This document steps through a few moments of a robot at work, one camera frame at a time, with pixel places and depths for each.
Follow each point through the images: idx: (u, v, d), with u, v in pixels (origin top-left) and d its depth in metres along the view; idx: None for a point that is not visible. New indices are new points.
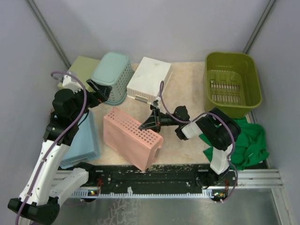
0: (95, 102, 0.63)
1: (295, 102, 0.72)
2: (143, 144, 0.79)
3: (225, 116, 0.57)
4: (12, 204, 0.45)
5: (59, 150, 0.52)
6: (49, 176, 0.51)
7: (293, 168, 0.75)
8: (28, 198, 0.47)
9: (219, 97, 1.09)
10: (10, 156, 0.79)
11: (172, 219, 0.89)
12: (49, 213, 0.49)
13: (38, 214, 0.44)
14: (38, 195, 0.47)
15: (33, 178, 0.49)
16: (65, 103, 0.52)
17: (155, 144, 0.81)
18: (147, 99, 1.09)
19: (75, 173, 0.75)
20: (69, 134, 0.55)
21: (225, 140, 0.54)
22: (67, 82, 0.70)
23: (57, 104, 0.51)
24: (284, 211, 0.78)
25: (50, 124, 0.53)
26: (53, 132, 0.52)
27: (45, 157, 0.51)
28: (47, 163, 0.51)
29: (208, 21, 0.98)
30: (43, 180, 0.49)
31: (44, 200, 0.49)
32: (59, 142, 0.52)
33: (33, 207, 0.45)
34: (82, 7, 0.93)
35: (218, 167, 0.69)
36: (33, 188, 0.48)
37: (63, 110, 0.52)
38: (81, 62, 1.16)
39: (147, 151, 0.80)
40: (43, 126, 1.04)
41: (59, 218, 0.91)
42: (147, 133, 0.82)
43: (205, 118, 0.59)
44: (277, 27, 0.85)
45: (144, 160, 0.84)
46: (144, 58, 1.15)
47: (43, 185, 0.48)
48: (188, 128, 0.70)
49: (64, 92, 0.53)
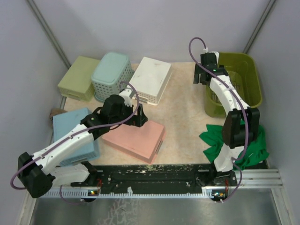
0: (129, 122, 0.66)
1: (294, 103, 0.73)
2: (156, 123, 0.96)
3: (254, 125, 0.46)
4: (23, 158, 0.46)
5: (87, 137, 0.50)
6: (65, 153, 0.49)
7: (293, 168, 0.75)
8: (39, 159, 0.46)
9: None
10: (11, 155, 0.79)
11: (172, 218, 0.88)
12: (41, 186, 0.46)
13: (37, 178, 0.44)
14: (48, 162, 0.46)
15: (53, 145, 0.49)
16: (116, 105, 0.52)
17: (163, 131, 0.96)
18: (147, 99, 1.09)
19: (78, 167, 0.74)
20: (101, 131, 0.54)
21: (235, 140, 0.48)
22: (125, 94, 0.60)
23: (109, 101, 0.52)
24: (284, 210, 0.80)
25: (91, 114, 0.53)
26: (90, 122, 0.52)
27: (73, 135, 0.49)
28: (71, 141, 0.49)
29: (208, 21, 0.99)
30: (58, 152, 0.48)
31: (47, 169, 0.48)
32: (90, 131, 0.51)
33: (37, 169, 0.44)
34: (82, 7, 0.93)
35: (220, 165, 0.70)
36: (47, 153, 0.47)
37: (110, 108, 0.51)
38: (82, 62, 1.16)
39: (159, 131, 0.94)
40: (44, 125, 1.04)
41: (59, 218, 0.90)
42: (154, 124, 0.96)
43: (237, 113, 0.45)
44: (276, 27, 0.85)
45: (153, 142, 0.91)
46: (144, 58, 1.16)
47: (56, 156, 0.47)
48: (216, 85, 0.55)
49: (120, 96, 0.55)
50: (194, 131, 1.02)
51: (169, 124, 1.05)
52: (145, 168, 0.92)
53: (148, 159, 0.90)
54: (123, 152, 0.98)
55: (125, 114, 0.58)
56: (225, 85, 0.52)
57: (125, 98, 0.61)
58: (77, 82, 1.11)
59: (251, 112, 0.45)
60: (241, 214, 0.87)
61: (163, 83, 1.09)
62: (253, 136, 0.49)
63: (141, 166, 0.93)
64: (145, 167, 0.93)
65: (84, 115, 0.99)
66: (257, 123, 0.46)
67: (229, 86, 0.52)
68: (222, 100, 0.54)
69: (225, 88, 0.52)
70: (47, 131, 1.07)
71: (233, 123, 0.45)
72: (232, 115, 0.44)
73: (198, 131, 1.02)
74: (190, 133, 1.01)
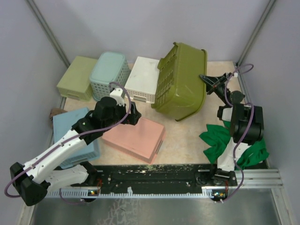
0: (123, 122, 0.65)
1: (293, 103, 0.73)
2: (156, 124, 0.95)
3: (259, 119, 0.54)
4: (14, 168, 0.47)
5: (78, 143, 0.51)
6: (56, 161, 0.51)
7: (293, 168, 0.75)
8: (29, 169, 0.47)
9: (170, 73, 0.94)
10: (11, 155, 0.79)
11: (172, 218, 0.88)
12: (35, 194, 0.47)
13: (29, 188, 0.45)
14: (39, 171, 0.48)
15: (43, 154, 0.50)
16: (107, 108, 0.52)
17: (163, 131, 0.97)
18: (146, 97, 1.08)
19: (77, 169, 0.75)
20: (93, 135, 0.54)
21: (238, 131, 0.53)
22: (114, 94, 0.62)
23: (101, 105, 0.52)
24: (284, 211, 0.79)
25: (83, 118, 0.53)
26: (81, 126, 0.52)
27: (63, 142, 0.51)
28: (62, 149, 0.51)
29: (208, 21, 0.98)
30: (49, 161, 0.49)
31: (39, 178, 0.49)
32: (81, 137, 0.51)
33: (28, 180, 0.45)
34: (82, 7, 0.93)
35: (221, 161, 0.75)
36: (38, 163, 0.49)
37: (101, 113, 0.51)
38: (79, 62, 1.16)
39: (159, 130, 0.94)
40: (44, 125, 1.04)
41: (58, 219, 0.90)
42: (153, 124, 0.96)
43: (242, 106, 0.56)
44: (276, 28, 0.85)
45: (153, 142, 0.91)
46: (138, 57, 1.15)
47: (48, 165, 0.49)
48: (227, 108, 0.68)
49: (111, 99, 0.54)
50: (194, 131, 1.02)
51: (168, 124, 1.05)
52: (145, 168, 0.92)
53: (148, 159, 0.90)
54: (123, 152, 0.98)
55: (118, 116, 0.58)
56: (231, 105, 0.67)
57: (117, 98, 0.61)
58: (76, 82, 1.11)
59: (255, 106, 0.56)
60: (241, 214, 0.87)
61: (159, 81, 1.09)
62: (259, 136, 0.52)
63: (141, 166, 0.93)
64: (145, 167, 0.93)
65: (83, 115, 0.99)
66: (260, 116, 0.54)
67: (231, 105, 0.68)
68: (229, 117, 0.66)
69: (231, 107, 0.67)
70: (47, 131, 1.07)
71: (238, 109, 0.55)
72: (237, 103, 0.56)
73: (198, 132, 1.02)
74: (190, 133, 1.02)
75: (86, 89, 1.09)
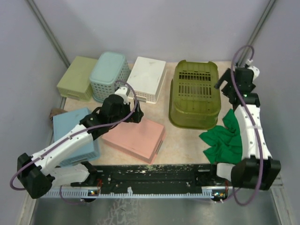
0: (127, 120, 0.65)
1: (294, 103, 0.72)
2: (157, 124, 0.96)
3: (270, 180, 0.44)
4: (22, 159, 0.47)
5: (86, 137, 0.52)
6: (63, 153, 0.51)
7: (294, 168, 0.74)
8: (38, 160, 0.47)
9: (205, 89, 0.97)
10: (10, 155, 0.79)
11: (172, 218, 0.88)
12: (41, 187, 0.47)
13: (36, 179, 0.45)
14: (47, 163, 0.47)
15: (52, 146, 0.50)
16: (115, 104, 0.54)
17: (163, 131, 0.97)
18: (145, 97, 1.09)
19: (78, 167, 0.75)
20: (100, 131, 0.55)
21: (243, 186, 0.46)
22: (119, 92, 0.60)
23: (108, 101, 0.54)
24: (284, 211, 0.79)
25: (90, 114, 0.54)
26: (89, 122, 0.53)
27: (72, 135, 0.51)
28: (70, 141, 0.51)
29: (208, 21, 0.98)
30: (58, 153, 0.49)
31: (46, 170, 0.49)
32: (89, 131, 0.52)
33: (36, 170, 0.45)
34: (82, 7, 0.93)
35: (221, 171, 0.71)
36: (47, 154, 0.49)
37: (109, 108, 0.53)
38: (79, 62, 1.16)
39: (159, 130, 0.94)
40: (44, 125, 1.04)
41: (59, 219, 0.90)
42: (153, 125, 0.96)
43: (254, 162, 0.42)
44: (276, 28, 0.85)
45: (153, 142, 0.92)
46: (138, 57, 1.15)
47: (56, 157, 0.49)
48: (242, 116, 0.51)
49: (118, 96, 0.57)
50: (194, 131, 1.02)
51: (168, 124, 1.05)
52: (145, 168, 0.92)
53: (148, 159, 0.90)
54: (123, 152, 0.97)
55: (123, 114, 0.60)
56: (251, 122, 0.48)
57: None
58: (76, 82, 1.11)
59: (270, 164, 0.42)
60: (240, 214, 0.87)
61: (159, 81, 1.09)
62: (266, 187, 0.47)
63: (141, 166, 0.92)
64: (145, 167, 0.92)
65: (84, 115, 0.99)
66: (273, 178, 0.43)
67: (255, 124, 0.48)
68: (243, 135, 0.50)
69: (251, 124, 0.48)
70: (47, 131, 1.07)
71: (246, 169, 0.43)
72: (247, 162, 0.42)
73: (198, 132, 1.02)
74: (190, 133, 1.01)
75: (86, 88, 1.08)
